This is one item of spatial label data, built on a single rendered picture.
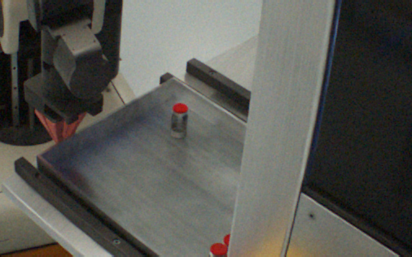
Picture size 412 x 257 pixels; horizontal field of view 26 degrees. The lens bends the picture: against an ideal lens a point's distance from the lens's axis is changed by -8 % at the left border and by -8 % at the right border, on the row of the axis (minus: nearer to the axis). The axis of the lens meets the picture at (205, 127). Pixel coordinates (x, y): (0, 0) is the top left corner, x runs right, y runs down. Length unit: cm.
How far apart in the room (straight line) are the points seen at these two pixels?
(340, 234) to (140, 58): 225
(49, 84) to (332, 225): 52
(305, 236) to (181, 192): 45
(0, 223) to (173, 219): 95
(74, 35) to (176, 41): 199
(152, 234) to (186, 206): 7
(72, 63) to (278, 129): 38
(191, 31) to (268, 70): 239
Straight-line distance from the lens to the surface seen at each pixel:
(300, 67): 69
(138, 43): 303
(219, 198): 121
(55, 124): 118
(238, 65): 144
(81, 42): 106
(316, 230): 76
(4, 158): 217
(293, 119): 72
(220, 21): 317
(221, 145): 128
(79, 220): 114
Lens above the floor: 171
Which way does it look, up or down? 39 degrees down
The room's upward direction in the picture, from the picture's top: 6 degrees clockwise
